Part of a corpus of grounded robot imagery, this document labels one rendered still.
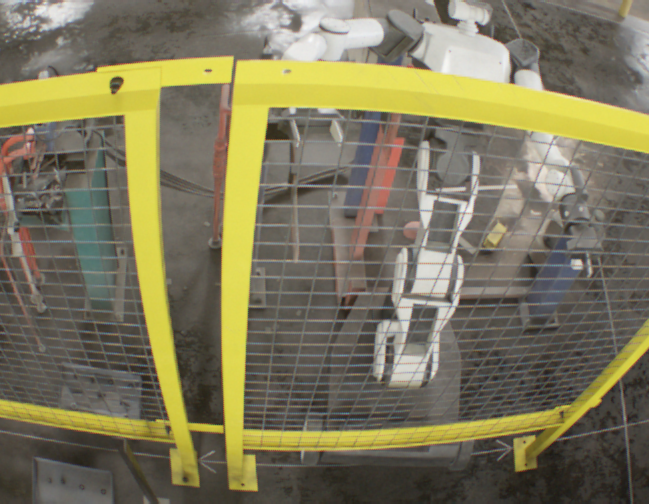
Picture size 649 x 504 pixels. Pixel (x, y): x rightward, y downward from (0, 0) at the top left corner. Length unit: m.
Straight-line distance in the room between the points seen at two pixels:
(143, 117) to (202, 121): 2.41
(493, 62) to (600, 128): 0.96
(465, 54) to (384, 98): 1.04
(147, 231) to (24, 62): 2.93
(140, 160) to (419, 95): 0.41
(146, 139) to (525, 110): 0.56
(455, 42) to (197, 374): 1.50
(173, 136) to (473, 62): 1.70
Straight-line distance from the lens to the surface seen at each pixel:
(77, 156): 2.27
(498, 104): 1.14
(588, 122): 1.21
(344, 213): 3.16
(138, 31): 4.06
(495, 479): 2.82
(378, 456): 2.55
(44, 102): 1.11
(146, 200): 1.21
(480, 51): 2.11
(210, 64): 1.04
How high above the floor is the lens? 2.56
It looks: 57 degrees down
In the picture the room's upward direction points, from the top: 13 degrees clockwise
